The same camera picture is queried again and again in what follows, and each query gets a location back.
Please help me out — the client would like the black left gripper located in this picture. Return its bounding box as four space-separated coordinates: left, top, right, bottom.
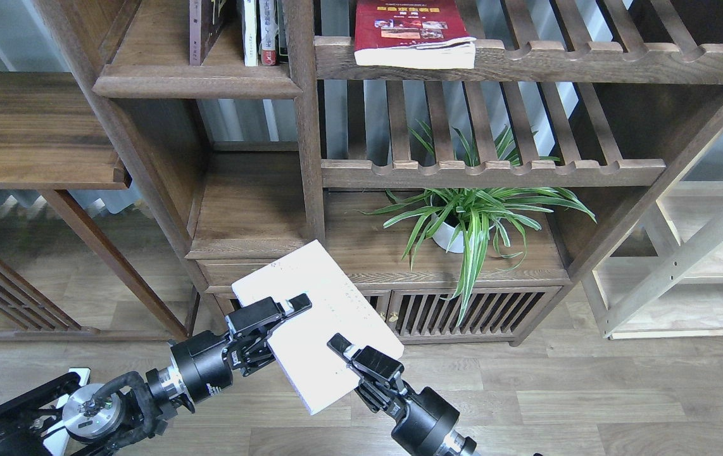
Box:
168 293 312 403

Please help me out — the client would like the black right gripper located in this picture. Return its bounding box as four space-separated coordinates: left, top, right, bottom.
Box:
327 334 462 455

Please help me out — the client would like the white lavender book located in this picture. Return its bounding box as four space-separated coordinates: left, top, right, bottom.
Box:
232 241 404 415

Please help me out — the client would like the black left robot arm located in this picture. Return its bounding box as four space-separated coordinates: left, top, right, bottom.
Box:
0 294 312 455

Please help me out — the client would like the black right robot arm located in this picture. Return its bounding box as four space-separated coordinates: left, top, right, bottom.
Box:
327 334 477 455

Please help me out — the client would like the red book on shelf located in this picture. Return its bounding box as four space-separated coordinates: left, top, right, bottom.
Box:
354 1 475 70

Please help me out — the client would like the light wooden shelf rack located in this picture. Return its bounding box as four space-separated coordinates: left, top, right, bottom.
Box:
593 82 723 339

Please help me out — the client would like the left slatted cabinet door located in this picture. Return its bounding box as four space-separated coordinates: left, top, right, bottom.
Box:
216 291 391 346

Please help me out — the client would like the slatted cabinet door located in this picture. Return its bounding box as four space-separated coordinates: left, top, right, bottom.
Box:
387 286 559 344
216 291 391 346

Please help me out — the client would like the small wooden drawer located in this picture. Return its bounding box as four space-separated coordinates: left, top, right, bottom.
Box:
196 258 273 288

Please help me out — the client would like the right slatted cabinet door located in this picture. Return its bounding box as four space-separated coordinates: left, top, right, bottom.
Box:
387 286 559 344

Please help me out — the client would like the dark wooden bookshelf cabinet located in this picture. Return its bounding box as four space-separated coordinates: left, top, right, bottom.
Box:
34 1 723 345

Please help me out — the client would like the white metal leg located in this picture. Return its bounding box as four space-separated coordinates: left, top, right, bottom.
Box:
43 367 91 455

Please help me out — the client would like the red spine upright book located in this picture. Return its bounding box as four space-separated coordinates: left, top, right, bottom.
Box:
258 0 279 67

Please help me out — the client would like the white upright book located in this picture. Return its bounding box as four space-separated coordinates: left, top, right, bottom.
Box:
237 0 260 67

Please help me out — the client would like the dark slatted wooden bench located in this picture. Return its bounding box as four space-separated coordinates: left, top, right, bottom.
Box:
0 260 102 341

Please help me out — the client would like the dark wooden side table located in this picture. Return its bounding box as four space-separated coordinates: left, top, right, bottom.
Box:
0 72 199 341

